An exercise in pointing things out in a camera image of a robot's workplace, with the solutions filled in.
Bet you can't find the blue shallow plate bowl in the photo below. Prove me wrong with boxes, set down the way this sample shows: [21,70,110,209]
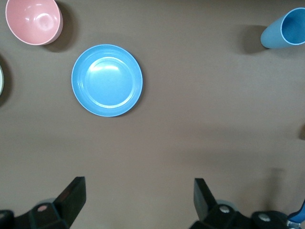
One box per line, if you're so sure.
[71,43,144,118]

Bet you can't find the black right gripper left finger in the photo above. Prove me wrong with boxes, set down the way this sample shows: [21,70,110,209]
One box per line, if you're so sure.
[0,176,86,229]

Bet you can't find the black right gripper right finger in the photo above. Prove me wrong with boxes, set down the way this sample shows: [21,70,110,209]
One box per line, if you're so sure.
[192,177,290,229]

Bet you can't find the beige shallow plate bowl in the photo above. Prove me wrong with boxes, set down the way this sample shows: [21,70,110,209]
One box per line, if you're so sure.
[0,64,6,98]

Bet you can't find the pink deep bowl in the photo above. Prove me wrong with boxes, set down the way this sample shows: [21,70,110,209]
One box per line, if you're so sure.
[5,0,64,46]

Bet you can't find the black pot blue handle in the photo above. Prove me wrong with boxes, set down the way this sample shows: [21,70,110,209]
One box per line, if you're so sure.
[287,199,305,229]

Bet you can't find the blue plastic cup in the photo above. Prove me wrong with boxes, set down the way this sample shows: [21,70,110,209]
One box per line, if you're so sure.
[260,7,305,49]

